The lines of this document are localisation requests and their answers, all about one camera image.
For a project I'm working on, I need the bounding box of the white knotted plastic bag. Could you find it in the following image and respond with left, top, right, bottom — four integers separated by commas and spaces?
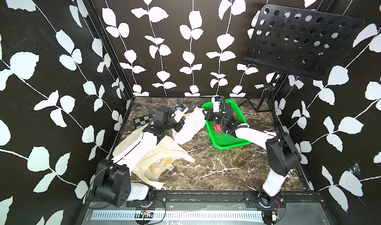
173, 107, 205, 145

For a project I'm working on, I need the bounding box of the yellow banana print plastic bag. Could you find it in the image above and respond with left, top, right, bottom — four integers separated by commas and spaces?
130, 136, 195, 190

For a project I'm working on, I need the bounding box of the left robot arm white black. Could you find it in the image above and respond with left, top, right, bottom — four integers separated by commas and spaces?
91, 105, 188, 207

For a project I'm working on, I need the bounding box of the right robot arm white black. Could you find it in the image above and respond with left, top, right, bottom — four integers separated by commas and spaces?
203, 96, 302, 208

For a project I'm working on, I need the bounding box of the green perforated plastic basket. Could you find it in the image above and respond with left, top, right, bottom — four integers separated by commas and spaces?
202, 98, 250, 150

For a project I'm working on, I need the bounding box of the black white checkerboard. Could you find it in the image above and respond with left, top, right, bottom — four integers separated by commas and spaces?
133, 114, 155, 129

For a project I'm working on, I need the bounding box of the black perforated music stand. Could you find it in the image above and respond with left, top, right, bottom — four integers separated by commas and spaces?
235, 4, 365, 113

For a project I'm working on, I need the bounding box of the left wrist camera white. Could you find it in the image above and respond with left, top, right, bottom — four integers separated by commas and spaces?
174, 105, 188, 123

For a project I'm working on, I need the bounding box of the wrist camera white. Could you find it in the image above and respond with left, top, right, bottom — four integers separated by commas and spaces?
211, 95, 222, 113
174, 105, 188, 123

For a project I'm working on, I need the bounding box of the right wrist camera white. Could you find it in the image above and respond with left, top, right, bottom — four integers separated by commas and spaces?
211, 95, 222, 113

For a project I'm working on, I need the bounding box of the white slotted cable duct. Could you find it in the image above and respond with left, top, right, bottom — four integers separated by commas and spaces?
90, 210, 263, 223

